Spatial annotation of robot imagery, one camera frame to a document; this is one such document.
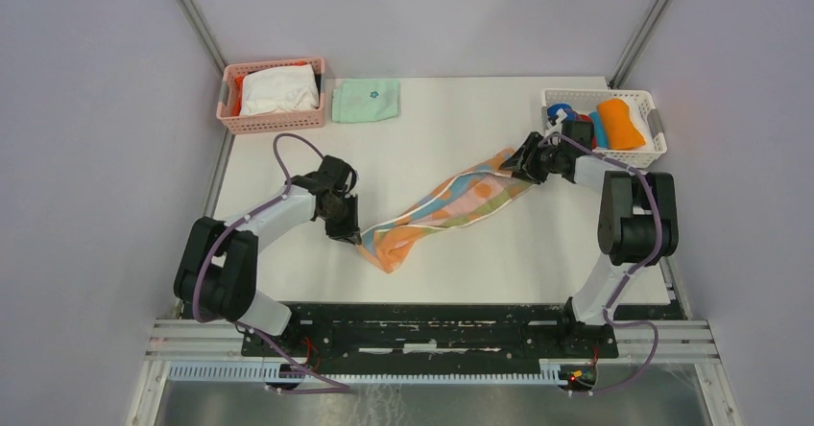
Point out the pink plastic basket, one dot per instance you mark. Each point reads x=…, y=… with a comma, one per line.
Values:
x=230, y=96

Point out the white slotted cable duct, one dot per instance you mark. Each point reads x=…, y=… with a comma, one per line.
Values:
x=272, y=372

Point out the white plastic basket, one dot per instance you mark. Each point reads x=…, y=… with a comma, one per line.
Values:
x=586, y=100

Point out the blue microfiber towel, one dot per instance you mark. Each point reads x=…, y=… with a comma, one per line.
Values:
x=572, y=114

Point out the white rolled towel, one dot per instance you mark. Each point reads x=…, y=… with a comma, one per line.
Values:
x=640, y=124

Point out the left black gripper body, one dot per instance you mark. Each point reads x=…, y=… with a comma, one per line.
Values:
x=341, y=223

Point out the white towel in pink basket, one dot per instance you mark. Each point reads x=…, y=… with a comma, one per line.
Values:
x=280, y=89

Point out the patterned peach towel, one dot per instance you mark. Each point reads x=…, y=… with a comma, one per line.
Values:
x=462, y=200

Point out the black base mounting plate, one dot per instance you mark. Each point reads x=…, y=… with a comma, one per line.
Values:
x=400, y=339

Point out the mint green folded towel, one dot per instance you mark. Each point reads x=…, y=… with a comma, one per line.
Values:
x=358, y=101

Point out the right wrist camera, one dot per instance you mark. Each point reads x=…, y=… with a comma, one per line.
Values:
x=555, y=118

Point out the light blue rolled towel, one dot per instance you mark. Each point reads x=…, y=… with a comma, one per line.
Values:
x=600, y=136

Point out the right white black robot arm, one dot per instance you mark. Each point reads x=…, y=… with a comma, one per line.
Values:
x=637, y=221

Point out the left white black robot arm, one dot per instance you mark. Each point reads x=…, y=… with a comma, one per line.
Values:
x=218, y=269

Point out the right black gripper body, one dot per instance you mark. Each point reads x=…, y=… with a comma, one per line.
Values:
x=541, y=161

